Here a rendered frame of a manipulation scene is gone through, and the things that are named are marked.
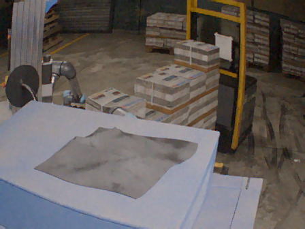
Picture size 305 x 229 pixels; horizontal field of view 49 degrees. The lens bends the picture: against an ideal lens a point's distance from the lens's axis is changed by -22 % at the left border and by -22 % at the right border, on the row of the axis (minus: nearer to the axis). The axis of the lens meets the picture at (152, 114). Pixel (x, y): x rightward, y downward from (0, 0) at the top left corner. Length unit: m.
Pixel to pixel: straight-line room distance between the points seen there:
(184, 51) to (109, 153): 3.06
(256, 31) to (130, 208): 7.47
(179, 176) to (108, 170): 0.15
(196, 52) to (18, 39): 2.08
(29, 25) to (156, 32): 6.18
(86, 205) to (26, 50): 1.73
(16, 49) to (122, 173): 1.67
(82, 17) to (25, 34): 8.55
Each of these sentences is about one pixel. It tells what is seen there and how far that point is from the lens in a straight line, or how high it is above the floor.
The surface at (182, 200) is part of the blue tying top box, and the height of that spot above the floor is 1.75.
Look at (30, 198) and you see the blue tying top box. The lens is 0.82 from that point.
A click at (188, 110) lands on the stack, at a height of 0.79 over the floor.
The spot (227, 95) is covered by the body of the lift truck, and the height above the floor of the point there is 0.63.
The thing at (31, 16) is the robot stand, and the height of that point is 1.90.
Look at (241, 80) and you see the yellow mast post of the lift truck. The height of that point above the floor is 0.91.
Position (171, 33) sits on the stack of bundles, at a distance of 8.24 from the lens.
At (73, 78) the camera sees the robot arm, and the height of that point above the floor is 1.22.
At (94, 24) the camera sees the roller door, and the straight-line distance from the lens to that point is 10.74.
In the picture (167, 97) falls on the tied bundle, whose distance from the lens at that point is 3.40.
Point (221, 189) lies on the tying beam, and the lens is 1.19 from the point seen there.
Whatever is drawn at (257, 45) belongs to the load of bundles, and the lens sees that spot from 8.16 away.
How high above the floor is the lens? 2.20
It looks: 24 degrees down
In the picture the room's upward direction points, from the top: 3 degrees clockwise
